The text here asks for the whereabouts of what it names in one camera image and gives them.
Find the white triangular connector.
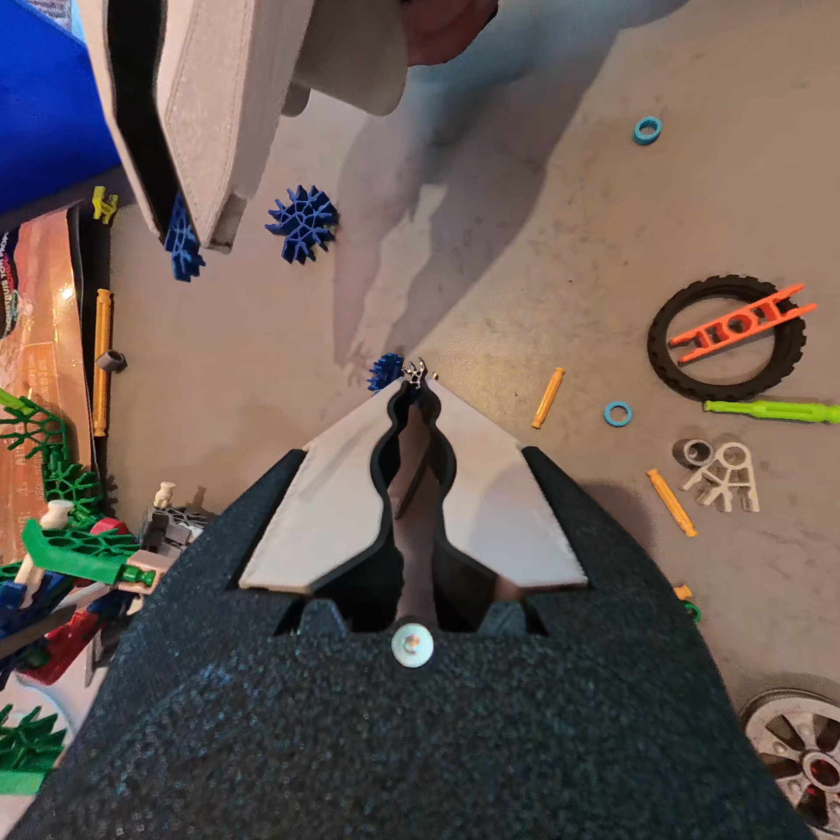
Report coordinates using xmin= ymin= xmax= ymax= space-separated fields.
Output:
xmin=679 ymin=441 xmax=762 ymax=514

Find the red printed toy package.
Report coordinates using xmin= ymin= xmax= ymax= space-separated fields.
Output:
xmin=0 ymin=205 xmax=112 ymax=546

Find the lime green plastic rod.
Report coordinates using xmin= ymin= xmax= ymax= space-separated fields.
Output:
xmin=702 ymin=398 xmax=840 ymax=425

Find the long yellow rod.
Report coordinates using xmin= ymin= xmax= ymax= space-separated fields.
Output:
xmin=92 ymin=289 xmax=116 ymax=438

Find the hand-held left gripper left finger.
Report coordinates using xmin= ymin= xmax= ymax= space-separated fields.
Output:
xmin=238 ymin=378 xmax=413 ymax=595

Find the small red connector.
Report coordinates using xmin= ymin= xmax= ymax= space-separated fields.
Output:
xmin=804 ymin=755 xmax=840 ymax=815

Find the multicoloured construction toy model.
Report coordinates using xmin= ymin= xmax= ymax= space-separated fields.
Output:
xmin=0 ymin=387 xmax=217 ymax=798

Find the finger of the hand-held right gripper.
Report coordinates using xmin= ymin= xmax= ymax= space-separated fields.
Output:
xmin=156 ymin=0 xmax=317 ymax=253
xmin=74 ymin=0 xmax=179 ymax=242

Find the orange ladder connector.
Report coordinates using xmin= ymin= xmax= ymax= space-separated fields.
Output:
xmin=667 ymin=283 xmax=819 ymax=365

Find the person's right hand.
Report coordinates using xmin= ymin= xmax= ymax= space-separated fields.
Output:
xmin=400 ymin=0 xmax=501 ymax=68

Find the silver wheel hub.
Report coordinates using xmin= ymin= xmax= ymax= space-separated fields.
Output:
xmin=740 ymin=688 xmax=840 ymax=836

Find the black rubber tyre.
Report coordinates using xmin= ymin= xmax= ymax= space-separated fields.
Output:
xmin=646 ymin=274 xmax=808 ymax=404

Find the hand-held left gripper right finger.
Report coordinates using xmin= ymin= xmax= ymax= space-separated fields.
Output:
xmin=421 ymin=377 xmax=589 ymax=599

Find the thin grey rod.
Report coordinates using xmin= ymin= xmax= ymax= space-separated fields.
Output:
xmin=397 ymin=459 xmax=427 ymax=519

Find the large blue snowflake connector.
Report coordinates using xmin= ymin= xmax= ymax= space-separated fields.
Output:
xmin=264 ymin=184 xmax=341 ymax=265

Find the blue plastic storage bin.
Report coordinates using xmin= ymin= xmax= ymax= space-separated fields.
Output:
xmin=0 ymin=0 xmax=122 ymax=217

